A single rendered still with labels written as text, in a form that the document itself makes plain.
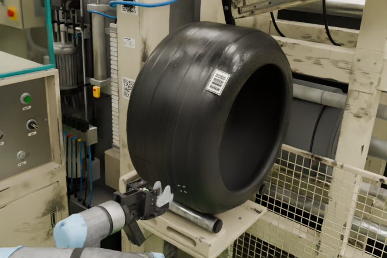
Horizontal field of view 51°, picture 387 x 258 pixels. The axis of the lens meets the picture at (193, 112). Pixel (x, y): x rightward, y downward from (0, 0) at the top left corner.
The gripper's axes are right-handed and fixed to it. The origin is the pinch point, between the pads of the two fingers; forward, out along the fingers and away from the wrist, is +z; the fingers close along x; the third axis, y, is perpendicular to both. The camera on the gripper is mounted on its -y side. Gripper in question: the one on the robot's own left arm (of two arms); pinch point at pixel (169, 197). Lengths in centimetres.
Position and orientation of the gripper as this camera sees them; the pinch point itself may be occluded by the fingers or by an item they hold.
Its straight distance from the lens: 116.8
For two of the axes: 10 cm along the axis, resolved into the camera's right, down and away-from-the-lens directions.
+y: 1.2, -9.6, -2.6
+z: 6.1, -1.4, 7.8
